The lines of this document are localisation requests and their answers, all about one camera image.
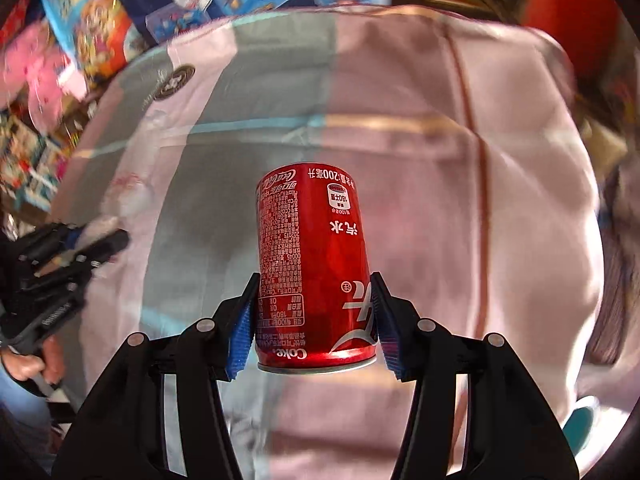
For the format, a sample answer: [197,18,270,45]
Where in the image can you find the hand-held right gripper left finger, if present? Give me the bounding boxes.
[52,272,261,480]

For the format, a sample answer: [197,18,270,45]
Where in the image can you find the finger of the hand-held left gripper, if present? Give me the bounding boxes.
[30,229,131,286]
[20,224,81,261]

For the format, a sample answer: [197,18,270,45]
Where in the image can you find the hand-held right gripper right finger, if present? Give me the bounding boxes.
[370,272,580,480]

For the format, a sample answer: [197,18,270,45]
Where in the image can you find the red soda can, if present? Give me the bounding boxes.
[255,162,378,375]

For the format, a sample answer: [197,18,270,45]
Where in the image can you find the teal bin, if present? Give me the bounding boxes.
[562,395,601,461]

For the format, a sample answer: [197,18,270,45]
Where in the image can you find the person's left hand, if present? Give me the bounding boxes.
[2,340,66,386]

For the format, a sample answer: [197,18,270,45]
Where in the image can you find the colourful toy packages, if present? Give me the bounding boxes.
[0,110,71,211]

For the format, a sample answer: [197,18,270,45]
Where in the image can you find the person's blue denim clothing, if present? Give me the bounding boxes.
[0,375,56,461]

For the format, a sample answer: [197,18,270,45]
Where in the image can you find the pink butterfly wings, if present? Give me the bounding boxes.
[0,20,86,121]

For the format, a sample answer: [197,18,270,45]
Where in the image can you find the pink grey checked tablecloth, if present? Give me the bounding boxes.
[50,4,603,480]

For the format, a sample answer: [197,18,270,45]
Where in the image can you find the cartoon printed snack bag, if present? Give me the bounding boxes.
[40,0,146,91]

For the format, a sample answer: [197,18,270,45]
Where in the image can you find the mauve draped cloth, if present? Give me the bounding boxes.
[590,160,640,366]

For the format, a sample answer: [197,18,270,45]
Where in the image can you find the red gold printed gift box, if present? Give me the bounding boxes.
[520,0,623,46]

